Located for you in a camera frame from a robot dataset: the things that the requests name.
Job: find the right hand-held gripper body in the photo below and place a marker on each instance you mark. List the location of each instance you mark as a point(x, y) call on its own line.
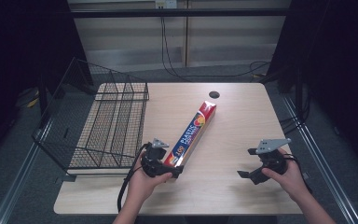
point(272, 161)

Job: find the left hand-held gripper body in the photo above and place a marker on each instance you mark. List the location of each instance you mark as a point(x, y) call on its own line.
point(155, 155)

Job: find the long plastic wrap box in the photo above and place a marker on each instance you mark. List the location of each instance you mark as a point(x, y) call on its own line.
point(195, 127)

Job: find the person's right hand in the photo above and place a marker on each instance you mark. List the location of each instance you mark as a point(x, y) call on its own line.
point(290, 180)

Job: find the person's left hand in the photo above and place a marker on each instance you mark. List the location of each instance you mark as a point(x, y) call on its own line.
point(141, 185)

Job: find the dark curtain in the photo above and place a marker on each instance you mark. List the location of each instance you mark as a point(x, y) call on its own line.
point(338, 62)
point(18, 46)

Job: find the yellow floor object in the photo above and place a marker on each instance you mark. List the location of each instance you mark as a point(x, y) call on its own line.
point(29, 98)

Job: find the black horizontal bar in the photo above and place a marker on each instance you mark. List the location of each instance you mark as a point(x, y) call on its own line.
point(180, 12)

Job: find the metal floor rail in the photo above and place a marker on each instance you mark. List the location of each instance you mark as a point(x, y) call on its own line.
point(21, 174)
point(320, 161)

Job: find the white wall outlet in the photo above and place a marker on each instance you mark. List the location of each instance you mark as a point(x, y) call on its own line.
point(166, 3)

